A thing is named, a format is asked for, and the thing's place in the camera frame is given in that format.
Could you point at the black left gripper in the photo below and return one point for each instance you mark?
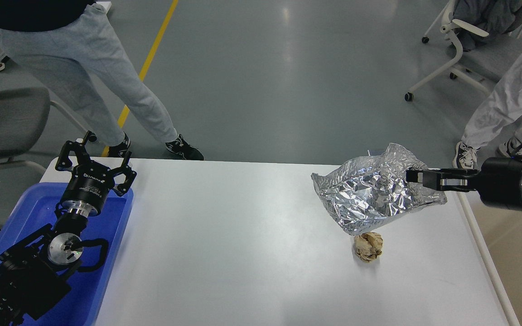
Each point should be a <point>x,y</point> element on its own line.
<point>91,182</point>

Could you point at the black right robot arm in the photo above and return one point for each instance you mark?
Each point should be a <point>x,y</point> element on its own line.
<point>498,181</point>

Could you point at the person in grey sweatpants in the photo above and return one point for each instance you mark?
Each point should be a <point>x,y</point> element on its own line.
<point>60,42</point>

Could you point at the grey jacket on chair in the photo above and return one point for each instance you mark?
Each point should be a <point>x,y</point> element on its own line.
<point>495,17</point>

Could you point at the white grey office chair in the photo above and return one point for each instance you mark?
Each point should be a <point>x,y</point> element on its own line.
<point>482,67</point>

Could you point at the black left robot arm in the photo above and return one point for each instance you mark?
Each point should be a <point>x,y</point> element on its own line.
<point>34,271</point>

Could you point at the silver foil bag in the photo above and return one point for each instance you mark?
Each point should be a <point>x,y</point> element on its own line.
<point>367,192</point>

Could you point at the grey chair on left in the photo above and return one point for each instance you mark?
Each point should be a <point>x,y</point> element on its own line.
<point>23,116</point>

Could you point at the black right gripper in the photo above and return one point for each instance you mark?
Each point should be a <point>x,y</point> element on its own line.
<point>498,182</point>

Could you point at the left metal floor plate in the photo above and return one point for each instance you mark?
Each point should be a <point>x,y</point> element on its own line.
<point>376,153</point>

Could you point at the person in white coverall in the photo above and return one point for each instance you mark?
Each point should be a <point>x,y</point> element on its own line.
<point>501,108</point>

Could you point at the crumpled brown paper ball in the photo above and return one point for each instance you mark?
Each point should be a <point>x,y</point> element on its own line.
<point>368,246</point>

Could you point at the beige plastic bin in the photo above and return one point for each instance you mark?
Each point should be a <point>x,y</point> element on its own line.
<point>510,262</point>

